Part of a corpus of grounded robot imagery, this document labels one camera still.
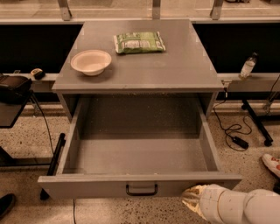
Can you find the green snack bag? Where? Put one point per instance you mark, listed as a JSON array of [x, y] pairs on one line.
[[139, 42]]

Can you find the white sneaker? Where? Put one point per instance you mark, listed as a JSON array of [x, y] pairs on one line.
[[272, 163]]

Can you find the black stand leg left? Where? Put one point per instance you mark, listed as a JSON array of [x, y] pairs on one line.
[[54, 163]]

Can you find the black drawer handle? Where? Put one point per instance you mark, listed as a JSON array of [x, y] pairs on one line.
[[141, 191]]

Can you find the foam-padded gripper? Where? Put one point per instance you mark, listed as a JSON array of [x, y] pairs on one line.
[[212, 202]]

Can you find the black shoe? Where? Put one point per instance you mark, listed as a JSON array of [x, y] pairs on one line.
[[7, 202]]

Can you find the white paper bowl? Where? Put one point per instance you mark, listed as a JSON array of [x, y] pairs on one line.
[[91, 62]]

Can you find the grey top drawer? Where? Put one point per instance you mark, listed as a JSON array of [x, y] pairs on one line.
[[143, 141]]

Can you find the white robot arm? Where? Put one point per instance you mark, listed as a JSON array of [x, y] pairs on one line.
[[219, 205]]

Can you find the clear plastic bottle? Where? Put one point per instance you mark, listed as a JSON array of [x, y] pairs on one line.
[[248, 66]]

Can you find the black power adapter with cable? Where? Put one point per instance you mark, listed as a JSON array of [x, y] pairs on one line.
[[232, 132]]

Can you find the yellow black tape measure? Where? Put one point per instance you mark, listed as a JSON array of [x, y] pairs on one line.
[[38, 73]]

